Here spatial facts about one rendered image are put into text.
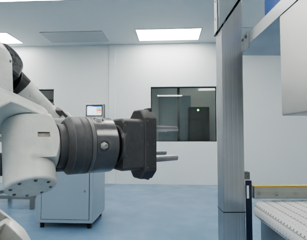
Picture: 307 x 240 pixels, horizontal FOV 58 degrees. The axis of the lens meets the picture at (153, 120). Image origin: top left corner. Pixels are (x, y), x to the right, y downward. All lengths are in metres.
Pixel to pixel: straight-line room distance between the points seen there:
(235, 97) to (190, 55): 5.15
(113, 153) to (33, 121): 0.12
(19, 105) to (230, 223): 0.61
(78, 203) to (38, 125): 2.80
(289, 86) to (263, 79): 5.51
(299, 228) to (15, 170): 0.50
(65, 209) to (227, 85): 2.70
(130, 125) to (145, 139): 0.04
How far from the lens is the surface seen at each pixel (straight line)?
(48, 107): 0.96
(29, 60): 6.61
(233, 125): 0.79
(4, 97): 0.40
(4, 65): 0.77
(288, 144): 6.14
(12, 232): 0.76
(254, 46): 0.82
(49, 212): 3.33
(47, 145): 0.40
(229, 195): 0.80
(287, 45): 0.60
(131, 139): 0.46
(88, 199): 3.15
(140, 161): 0.47
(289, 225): 0.65
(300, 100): 0.54
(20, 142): 0.40
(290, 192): 0.84
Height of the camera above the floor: 1.00
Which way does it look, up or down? 3 degrees up
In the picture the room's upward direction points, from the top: straight up
